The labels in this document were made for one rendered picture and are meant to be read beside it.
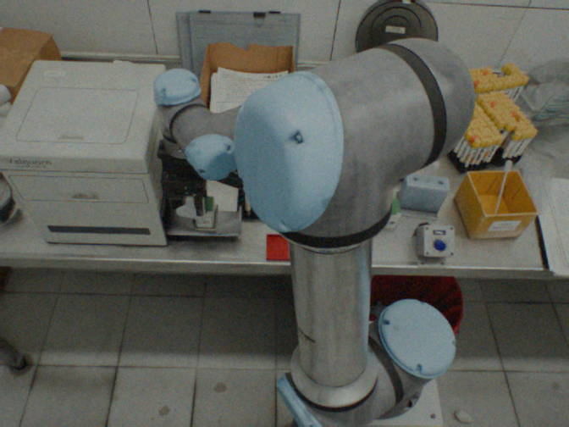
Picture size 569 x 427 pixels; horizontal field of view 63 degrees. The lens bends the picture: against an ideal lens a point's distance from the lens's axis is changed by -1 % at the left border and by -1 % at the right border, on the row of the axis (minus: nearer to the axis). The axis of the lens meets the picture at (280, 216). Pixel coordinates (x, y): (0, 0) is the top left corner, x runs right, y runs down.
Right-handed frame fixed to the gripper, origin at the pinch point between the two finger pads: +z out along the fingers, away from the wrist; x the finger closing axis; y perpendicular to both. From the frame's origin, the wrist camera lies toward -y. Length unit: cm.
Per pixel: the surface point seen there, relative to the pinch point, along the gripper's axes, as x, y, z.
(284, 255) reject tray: 6.1, -17.9, 8.4
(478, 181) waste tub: -12, -66, 2
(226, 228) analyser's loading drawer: 1.6, -4.7, 4.6
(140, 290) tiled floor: -28, 36, 96
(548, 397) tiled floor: 15, -124, 96
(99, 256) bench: 7.3, 23.7, 8.7
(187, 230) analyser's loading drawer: 2.5, 4.0, 4.6
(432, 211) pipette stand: -7, -55, 7
